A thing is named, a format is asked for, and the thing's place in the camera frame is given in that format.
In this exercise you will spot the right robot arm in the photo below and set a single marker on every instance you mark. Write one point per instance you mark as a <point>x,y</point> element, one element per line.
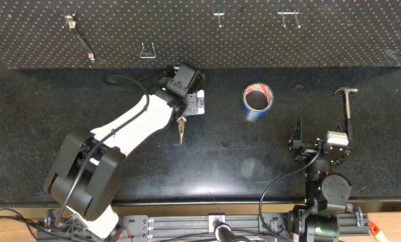
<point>336,190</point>

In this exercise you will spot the wrench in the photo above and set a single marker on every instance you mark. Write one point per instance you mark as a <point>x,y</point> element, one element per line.
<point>82,42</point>

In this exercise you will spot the black and white pliers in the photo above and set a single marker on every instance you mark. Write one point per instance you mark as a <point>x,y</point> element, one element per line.
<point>181,129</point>

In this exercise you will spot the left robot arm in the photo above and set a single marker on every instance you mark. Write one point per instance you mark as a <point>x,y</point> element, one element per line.
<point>136,121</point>

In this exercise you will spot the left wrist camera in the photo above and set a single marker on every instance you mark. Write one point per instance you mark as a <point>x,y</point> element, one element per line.
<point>200,101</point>

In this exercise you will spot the black pegboard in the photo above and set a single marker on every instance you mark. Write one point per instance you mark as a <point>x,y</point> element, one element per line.
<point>200,37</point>

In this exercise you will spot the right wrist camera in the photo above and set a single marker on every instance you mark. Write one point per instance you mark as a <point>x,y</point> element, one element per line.
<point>337,138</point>

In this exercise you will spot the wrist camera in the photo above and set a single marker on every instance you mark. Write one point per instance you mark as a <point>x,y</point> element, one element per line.
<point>337,138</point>
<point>200,101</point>

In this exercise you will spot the metal hook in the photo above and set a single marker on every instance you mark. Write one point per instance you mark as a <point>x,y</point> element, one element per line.
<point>287,12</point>
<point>219,18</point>
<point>68,14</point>
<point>147,57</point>

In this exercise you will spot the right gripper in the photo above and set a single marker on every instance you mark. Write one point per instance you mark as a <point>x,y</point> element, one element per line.
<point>336,154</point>

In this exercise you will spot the mounting rail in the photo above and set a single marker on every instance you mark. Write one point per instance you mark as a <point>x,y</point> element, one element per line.
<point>180,223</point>

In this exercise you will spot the roll of blue tape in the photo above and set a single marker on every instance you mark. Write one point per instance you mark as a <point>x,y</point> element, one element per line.
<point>250,111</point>

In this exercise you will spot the hammer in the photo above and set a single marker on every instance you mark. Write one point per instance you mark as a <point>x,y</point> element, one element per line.
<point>347,104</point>

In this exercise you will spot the orange and white object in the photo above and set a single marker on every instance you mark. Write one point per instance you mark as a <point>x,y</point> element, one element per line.
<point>375,230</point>

